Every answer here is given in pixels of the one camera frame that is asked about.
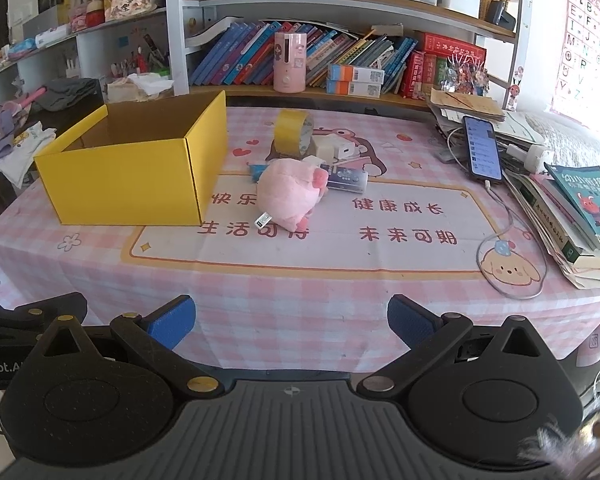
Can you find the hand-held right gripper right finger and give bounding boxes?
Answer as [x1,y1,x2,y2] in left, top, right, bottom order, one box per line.
[356,295,556,395]

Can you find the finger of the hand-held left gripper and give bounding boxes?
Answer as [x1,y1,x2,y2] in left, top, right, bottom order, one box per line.
[0,292,88,337]

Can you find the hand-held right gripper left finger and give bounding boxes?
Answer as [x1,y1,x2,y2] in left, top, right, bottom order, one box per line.
[35,296,226,395]

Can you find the yellow cardboard box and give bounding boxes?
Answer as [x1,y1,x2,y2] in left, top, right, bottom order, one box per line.
[33,91,228,227]

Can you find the small spray bottle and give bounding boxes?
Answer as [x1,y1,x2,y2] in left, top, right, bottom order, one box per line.
[325,162,369,194]

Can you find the pink plush pig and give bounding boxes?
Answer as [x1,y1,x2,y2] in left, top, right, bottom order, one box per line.
[256,157,330,233]

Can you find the white charger plug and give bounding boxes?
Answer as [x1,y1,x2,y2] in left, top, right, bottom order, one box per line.
[311,131,357,162]

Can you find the yellow tape roll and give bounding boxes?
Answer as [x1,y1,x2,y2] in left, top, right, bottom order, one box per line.
[271,109,316,162]

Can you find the white printed t-shirt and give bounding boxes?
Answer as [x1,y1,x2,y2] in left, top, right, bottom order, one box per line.
[0,122,56,186]

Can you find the white-green thick book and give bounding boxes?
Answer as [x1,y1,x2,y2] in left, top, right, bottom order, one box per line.
[512,175,600,268]

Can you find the smartphone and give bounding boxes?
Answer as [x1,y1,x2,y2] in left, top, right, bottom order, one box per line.
[462,116,504,182]

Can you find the grey fluffy sleeve cuff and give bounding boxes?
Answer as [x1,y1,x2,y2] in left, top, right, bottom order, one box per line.
[517,395,600,480]

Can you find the grey folded garment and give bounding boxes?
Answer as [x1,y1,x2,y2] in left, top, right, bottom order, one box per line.
[32,77,103,113]

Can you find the white power adapter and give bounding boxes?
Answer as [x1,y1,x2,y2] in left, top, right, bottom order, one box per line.
[505,144,548,172]

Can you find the teal children's book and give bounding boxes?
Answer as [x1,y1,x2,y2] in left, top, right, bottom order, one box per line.
[544,162,600,241]

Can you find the pile of notebooks and papers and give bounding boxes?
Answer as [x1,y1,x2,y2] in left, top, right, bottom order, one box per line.
[427,87,506,136]

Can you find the open white book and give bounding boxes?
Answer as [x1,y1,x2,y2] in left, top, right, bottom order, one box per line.
[497,110,551,147]

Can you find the orange-white small box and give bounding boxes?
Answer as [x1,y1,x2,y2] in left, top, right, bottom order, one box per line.
[326,80,381,99]

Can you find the white wipes pack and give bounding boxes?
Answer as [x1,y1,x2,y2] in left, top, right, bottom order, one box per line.
[35,25,73,50]

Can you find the white side shelf unit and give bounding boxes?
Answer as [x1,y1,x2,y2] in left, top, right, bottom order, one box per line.
[0,7,171,106]

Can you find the shiny colourful card pack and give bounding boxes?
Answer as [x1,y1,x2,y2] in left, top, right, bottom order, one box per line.
[440,55,490,96]

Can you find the white quilted bedspread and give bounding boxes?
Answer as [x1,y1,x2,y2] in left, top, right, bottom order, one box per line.
[522,110,600,176]

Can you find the orange and white boxes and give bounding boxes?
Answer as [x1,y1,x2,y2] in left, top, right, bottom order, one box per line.
[327,64,385,84]

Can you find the grey box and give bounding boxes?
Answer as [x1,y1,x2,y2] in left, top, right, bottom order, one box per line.
[22,7,71,41]

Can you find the cartoon rabbit standee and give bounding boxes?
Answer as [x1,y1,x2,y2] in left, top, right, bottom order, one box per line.
[506,66,525,111]

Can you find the bunch of brushes and pens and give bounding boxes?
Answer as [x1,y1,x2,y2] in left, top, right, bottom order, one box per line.
[110,35,173,78]

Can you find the row of blue-spined books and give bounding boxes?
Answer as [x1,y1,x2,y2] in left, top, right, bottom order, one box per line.
[190,20,421,95]

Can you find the red boxed book set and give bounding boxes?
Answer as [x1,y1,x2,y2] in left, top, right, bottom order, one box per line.
[400,32,487,101]

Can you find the red jar wooden lid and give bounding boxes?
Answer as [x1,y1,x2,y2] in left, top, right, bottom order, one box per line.
[85,0,106,28]

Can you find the pink cylindrical device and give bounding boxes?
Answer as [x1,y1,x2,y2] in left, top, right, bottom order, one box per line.
[273,31,308,93]

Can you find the white-framed wooden bookshelf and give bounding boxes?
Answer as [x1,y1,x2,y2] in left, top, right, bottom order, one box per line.
[165,0,526,111]

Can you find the thick paperback book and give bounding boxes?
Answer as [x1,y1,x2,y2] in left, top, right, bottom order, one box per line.
[187,16,246,46]

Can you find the white charging cable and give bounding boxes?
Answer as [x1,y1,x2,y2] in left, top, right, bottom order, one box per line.
[475,180,549,301]

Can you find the pink handle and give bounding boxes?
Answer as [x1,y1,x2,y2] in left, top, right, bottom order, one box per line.
[12,87,48,111]

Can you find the alphabet wall poster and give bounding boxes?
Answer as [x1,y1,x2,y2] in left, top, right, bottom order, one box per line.
[552,0,600,116]

